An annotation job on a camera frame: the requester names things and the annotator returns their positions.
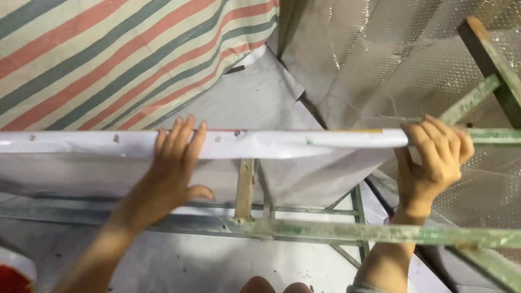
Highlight person's left hand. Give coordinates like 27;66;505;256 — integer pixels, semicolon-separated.
134;115;215;231

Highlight person's right hand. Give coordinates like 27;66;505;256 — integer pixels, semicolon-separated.
394;114;475;220

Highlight green metal scaffold frame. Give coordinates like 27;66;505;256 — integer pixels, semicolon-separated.
0;16;521;293

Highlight white plastic sheet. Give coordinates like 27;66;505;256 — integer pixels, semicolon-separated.
0;129;409;209

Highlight wooden slat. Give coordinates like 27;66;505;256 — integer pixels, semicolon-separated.
235;158;255;221

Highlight white ground cover sheet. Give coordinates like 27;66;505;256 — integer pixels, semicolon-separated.
0;44;452;293

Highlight silver bubble foil sheet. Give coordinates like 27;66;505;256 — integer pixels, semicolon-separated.
278;0;521;265

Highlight person's grey sleeve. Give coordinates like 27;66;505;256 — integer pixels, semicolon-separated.
346;280;392;293

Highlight striped tarpaulin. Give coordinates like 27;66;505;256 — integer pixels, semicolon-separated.
0;0;281;132

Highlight person's knees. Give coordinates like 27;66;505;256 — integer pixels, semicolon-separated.
239;276;314;293

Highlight red and white container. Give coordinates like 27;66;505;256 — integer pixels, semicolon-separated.
0;246;38;293

